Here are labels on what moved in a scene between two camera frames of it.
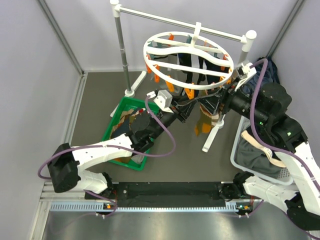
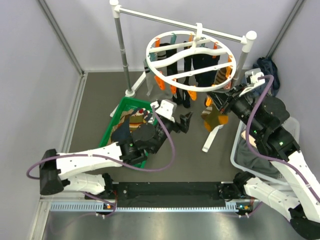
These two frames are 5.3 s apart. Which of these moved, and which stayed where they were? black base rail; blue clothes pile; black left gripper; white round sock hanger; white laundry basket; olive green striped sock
Moved: olive green striped sock; black left gripper
Stayed: white round sock hanger; blue clothes pile; black base rail; white laundry basket
